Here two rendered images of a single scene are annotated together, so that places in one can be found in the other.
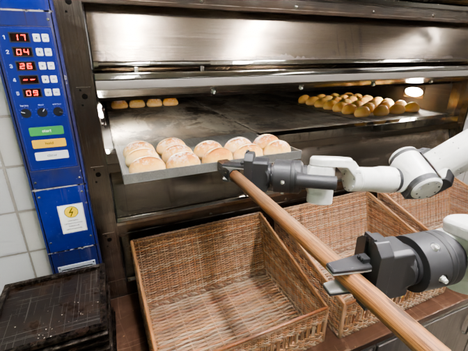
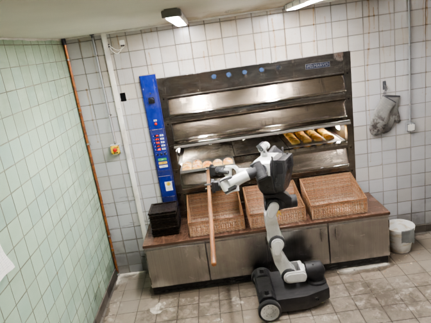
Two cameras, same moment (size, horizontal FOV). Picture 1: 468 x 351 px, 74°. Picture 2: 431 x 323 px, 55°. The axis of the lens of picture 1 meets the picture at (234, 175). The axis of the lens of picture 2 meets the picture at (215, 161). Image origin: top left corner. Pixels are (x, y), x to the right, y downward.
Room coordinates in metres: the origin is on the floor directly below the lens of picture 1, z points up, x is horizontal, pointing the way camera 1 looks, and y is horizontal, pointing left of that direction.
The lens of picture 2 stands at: (-2.70, -1.59, 2.38)
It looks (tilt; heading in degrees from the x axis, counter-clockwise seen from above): 16 degrees down; 23
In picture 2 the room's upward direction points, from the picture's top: 8 degrees counter-clockwise
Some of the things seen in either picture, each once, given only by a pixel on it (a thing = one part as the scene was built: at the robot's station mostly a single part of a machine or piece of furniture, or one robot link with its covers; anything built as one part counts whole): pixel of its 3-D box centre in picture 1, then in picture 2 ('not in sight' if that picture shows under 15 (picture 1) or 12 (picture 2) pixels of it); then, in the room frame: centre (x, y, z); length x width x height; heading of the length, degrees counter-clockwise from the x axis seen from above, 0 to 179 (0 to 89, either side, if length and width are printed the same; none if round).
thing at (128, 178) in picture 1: (203, 148); (207, 163); (1.01, 0.10, 1.19); 0.55 x 0.36 x 0.03; 113
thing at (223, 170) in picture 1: (228, 169); not in sight; (0.81, 0.02, 1.19); 0.09 x 0.04 x 0.03; 23
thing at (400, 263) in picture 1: (398, 266); (219, 185); (0.40, -0.26, 1.18); 0.12 x 0.10 x 0.13; 105
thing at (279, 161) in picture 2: not in sight; (273, 171); (0.51, -0.72, 1.27); 0.34 x 0.30 x 0.36; 174
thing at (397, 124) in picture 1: (319, 133); (262, 154); (1.37, -0.39, 1.16); 1.80 x 0.06 x 0.04; 113
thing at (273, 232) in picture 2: not in sight; (274, 223); (0.51, -0.68, 0.78); 0.18 x 0.15 x 0.47; 22
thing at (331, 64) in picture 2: not in sight; (253, 75); (1.37, -0.38, 1.99); 1.80 x 0.08 x 0.21; 113
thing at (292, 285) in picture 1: (223, 288); (214, 211); (0.87, 0.04, 0.72); 0.56 x 0.49 x 0.28; 114
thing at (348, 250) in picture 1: (355, 249); (272, 202); (1.11, -0.52, 0.72); 0.56 x 0.49 x 0.28; 114
